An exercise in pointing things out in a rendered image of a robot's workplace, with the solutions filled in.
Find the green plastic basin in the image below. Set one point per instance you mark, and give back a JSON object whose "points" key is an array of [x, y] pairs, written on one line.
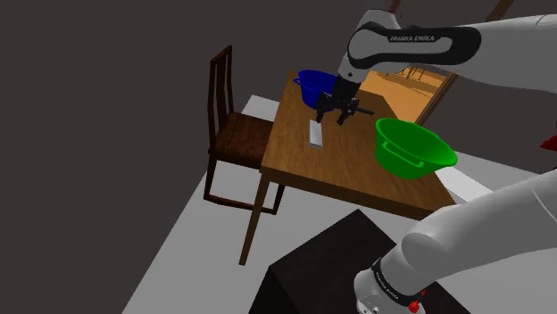
{"points": [[409, 150]]}

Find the blue plastic basin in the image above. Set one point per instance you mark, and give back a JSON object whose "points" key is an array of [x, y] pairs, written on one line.
{"points": [[311, 89]]}

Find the wooden-framed window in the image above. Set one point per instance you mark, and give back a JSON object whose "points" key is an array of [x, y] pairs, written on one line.
{"points": [[404, 95]]}

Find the grey remote control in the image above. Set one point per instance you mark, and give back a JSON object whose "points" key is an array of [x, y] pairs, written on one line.
{"points": [[316, 135]]}

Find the dark wooden chair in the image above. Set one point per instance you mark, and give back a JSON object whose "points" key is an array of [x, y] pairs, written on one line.
{"points": [[239, 137]]}

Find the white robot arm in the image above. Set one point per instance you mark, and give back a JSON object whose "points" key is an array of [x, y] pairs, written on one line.
{"points": [[500, 230]]}

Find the brown wooden table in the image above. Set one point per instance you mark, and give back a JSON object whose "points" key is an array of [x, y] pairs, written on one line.
{"points": [[339, 161]]}

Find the dark robot stand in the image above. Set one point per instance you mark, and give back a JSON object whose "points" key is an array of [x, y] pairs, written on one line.
{"points": [[322, 261]]}

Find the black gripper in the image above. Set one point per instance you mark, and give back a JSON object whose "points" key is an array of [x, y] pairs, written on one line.
{"points": [[344, 92]]}

